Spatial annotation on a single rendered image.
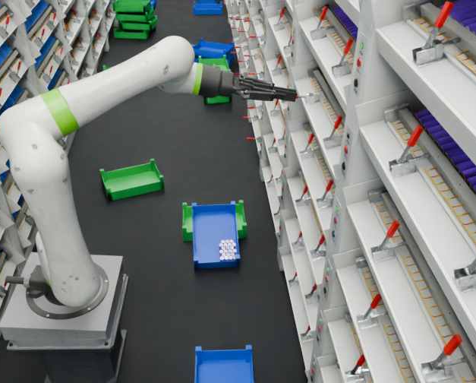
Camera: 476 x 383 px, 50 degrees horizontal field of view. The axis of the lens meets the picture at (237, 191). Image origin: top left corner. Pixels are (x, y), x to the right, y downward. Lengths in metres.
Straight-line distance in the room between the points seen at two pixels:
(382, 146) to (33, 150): 0.73
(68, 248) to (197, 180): 1.57
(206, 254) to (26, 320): 0.91
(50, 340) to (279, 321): 0.87
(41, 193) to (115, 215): 1.44
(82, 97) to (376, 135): 0.71
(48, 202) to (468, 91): 0.89
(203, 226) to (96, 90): 1.20
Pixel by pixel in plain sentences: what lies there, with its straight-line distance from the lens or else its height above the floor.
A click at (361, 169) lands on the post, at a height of 0.99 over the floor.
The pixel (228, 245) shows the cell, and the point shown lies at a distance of 2.25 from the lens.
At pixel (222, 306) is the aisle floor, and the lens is 2.12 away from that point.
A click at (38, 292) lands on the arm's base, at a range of 1.72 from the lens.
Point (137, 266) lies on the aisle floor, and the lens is 2.32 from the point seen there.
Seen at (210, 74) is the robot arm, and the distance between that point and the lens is 1.50.
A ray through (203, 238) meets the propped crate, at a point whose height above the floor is 0.06.
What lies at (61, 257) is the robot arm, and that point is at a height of 0.71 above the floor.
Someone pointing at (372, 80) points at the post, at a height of 1.19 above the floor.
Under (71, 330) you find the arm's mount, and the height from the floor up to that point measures 0.37.
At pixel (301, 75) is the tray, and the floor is 0.91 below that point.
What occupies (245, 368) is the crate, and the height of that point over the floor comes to 0.00.
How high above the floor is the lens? 1.58
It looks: 35 degrees down
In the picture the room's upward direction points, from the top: straight up
